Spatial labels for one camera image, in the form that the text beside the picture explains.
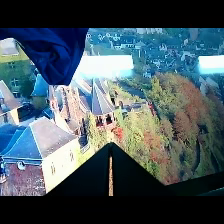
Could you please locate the blue garment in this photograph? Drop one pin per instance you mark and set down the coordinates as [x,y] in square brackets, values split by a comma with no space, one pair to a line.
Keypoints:
[53,53]

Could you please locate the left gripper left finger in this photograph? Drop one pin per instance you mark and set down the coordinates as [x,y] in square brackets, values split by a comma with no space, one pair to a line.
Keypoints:
[88,178]

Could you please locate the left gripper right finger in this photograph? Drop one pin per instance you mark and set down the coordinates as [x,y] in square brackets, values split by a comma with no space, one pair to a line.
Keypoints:
[135,178]

